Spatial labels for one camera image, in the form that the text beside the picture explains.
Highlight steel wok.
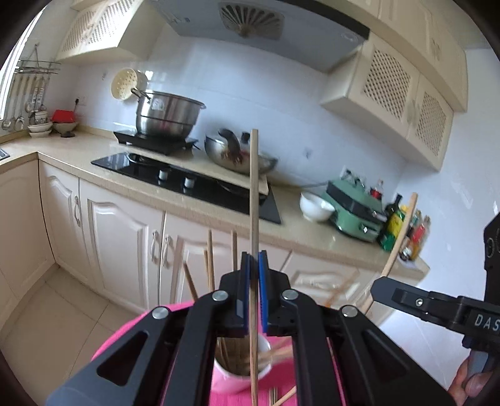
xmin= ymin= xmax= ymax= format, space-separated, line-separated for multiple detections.
xmin=204 ymin=129 xmax=279 ymax=176

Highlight black induction cooker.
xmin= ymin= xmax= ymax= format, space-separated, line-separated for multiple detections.
xmin=113 ymin=129 xmax=198 ymax=156

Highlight green countertop appliance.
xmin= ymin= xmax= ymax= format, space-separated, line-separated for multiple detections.
xmin=324 ymin=177 xmax=388 ymax=243

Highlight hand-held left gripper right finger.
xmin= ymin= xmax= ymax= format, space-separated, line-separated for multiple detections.
xmin=257 ymin=251 xmax=457 ymax=406

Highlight dark glass oil bottle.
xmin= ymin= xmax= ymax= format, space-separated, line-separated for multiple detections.
xmin=385 ymin=193 xmax=404 ymax=228

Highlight black glass gas hob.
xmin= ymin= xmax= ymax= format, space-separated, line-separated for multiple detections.
xmin=91 ymin=151 xmax=282 ymax=225

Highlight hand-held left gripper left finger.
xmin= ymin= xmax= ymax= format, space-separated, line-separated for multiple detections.
xmin=45 ymin=252 xmax=251 ymax=406

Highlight person's right hand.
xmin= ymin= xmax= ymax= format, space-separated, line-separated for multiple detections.
xmin=448 ymin=353 xmax=500 ymax=406

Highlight pink cup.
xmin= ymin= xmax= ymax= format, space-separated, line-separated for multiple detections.
xmin=212 ymin=335 xmax=274 ymax=395

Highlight small dark condiment bottle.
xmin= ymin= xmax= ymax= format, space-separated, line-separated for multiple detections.
xmin=398 ymin=234 xmax=415 ymax=261

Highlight stack of white bowls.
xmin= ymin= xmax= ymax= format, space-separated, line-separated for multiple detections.
xmin=27 ymin=111 xmax=54 ymax=138

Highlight stainless steel pot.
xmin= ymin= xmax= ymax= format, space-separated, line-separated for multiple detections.
xmin=131 ymin=88 xmax=207 ymax=138

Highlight cream perforated steamer plate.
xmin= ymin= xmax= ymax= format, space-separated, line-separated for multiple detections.
xmin=111 ymin=68 xmax=148 ymax=101

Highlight cream lattice wall cabinet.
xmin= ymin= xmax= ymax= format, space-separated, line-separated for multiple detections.
xmin=55 ymin=0 xmax=165 ymax=62

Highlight white bowl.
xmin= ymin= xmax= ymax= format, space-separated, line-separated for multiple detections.
xmin=299 ymin=191 xmax=336 ymax=223

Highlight grey range hood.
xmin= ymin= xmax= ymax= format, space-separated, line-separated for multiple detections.
xmin=150 ymin=0 xmax=370 ymax=73

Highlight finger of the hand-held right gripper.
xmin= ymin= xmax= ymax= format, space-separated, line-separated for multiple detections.
xmin=369 ymin=275 xmax=470 ymax=333

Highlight round pink mat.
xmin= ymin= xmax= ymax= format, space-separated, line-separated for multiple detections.
xmin=91 ymin=300 xmax=348 ymax=406

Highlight cream lattice wall cabinets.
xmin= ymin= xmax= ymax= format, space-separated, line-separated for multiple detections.
xmin=320 ymin=0 xmax=469 ymax=171

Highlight red label sauce bottle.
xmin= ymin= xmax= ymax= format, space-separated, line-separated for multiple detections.
xmin=408 ymin=211 xmax=431 ymax=261

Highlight cream kitchen base cabinets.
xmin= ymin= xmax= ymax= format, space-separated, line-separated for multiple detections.
xmin=0 ymin=154 xmax=430 ymax=326

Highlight bunch of brown chopsticks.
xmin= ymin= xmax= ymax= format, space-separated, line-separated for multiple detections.
xmin=183 ymin=230 xmax=358 ymax=375

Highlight hanging utensil rack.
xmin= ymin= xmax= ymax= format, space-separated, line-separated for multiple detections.
xmin=0 ymin=44 xmax=62 ymax=132

